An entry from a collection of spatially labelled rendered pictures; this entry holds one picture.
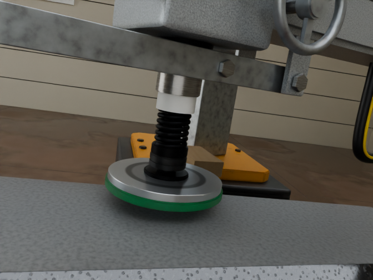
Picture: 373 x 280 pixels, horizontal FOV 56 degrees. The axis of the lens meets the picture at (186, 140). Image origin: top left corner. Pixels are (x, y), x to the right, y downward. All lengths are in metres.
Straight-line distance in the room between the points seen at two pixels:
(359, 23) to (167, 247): 0.55
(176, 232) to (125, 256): 0.11
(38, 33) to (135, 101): 6.12
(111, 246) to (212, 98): 0.89
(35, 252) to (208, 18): 0.39
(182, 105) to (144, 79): 5.96
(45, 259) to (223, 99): 1.00
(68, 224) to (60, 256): 0.09
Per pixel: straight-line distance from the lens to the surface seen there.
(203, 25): 0.52
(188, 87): 0.59
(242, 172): 1.24
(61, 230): 0.55
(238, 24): 0.55
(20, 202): 0.64
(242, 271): 0.52
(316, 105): 7.46
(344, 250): 0.66
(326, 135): 7.69
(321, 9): 0.58
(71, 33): 0.50
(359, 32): 0.78
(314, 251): 0.62
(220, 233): 0.59
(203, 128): 1.30
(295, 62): 0.68
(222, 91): 1.33
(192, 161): 1.07
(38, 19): 0.49
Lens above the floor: 1.09
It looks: 11 degrees down
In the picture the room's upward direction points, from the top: 9 degrees clockwise
